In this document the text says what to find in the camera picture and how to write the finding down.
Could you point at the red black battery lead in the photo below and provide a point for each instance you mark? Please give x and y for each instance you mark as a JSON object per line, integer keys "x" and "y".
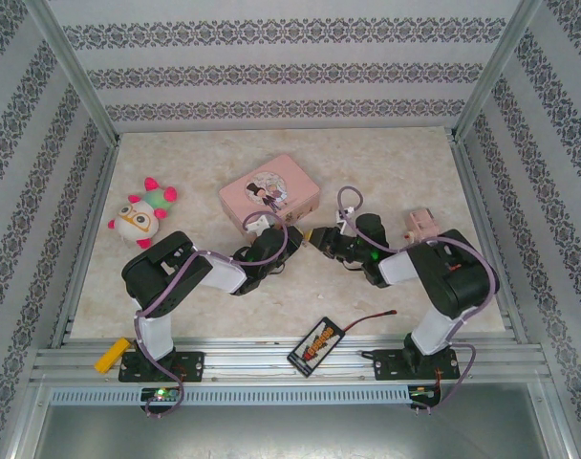
{"x": 367, "y": 319}

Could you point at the circuit board with green light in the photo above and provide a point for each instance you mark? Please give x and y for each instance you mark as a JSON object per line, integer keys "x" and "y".
{"x": 159, "y": 396}

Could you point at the yellow-headed key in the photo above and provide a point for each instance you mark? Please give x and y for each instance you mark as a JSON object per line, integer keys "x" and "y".
{"x": 308, "y": 235}

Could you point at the aluminium side rail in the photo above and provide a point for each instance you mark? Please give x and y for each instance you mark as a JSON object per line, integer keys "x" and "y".
{"x": 467, "y": 172}
{"x": 101, "y": 191}

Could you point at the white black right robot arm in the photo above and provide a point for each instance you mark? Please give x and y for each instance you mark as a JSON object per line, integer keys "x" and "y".
{"x": 462, "y": 282}

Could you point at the small circuit board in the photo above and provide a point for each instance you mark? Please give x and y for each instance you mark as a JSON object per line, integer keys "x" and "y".
{"x": 422, "y": 393}

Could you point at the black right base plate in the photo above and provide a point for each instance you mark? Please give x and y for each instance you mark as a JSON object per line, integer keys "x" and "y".
{"x": 386, "y": 365}

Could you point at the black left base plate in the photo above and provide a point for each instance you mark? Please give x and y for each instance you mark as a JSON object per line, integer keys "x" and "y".
{"x": 190, "y": 365}

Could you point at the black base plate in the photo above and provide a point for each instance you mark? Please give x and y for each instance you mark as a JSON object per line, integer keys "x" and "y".
{"x": 386, "y": 365}
{"x": 190, "y": 365}

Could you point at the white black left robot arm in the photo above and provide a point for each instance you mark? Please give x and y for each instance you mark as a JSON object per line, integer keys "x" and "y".
{"x": 223, "y": 275}

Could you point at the owl plush toy with glasses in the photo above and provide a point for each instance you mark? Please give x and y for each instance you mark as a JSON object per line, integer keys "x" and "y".
{"x": 135, "y": 222}

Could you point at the aluminium mounting rail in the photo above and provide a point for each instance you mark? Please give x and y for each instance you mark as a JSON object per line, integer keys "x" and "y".
{"x": 252, "y": 358}

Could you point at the pink illustrated tin box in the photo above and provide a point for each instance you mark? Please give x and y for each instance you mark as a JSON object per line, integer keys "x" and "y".
{"x": 271, "y": 191}

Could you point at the pink hand-crank sharpener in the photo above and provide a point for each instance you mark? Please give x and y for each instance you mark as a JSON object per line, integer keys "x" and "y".
{"x": 422, "y": 221}

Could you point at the aluminium frame post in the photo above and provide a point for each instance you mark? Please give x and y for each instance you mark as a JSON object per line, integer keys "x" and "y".
{"x": 78, "y": 72}
{"x": 493, "y": 72}

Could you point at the yellow block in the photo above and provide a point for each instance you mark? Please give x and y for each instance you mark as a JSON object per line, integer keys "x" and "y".
{"x": 111, "y": 355}

